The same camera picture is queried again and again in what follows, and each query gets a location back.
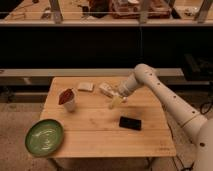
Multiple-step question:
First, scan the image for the wooden table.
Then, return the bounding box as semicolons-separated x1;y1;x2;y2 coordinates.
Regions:
40;77;176;159

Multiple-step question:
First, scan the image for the white crumpled packet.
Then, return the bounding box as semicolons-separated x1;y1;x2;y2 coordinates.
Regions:
99;82;116;98

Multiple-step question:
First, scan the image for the white paper cup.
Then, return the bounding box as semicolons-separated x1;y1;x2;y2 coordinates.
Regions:
62;94;75;112

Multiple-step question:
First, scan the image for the long metal bench rail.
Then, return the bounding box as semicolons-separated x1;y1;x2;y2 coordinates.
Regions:
0;68;185;79

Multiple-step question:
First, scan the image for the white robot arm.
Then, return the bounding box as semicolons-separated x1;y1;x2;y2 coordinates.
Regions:
115;64;213;171

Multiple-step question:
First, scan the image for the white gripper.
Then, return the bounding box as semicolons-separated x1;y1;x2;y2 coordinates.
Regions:
109;82;131;109

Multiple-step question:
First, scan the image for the green ceramic bowl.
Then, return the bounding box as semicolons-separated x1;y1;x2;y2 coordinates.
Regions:
25;119;64;157

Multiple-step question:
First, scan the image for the black rectangular phone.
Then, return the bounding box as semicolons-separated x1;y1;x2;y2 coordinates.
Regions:
119;116;142;130

